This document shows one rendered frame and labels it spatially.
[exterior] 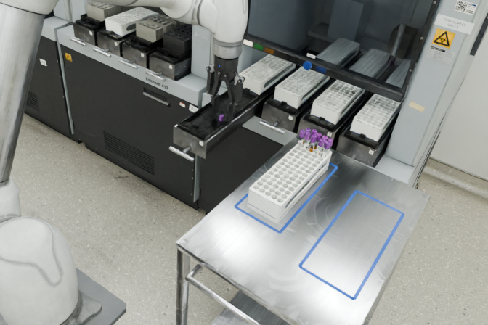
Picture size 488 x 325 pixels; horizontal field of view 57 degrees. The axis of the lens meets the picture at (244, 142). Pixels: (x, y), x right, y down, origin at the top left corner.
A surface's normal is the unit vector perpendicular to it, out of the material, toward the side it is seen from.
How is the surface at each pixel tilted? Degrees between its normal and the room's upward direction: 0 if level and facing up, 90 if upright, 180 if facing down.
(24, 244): 6
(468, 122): 90
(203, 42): 90
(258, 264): 0
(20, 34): 79
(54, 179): 0
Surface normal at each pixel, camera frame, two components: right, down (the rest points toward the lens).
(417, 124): -0.54, 0.46
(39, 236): 0.12, -0.75
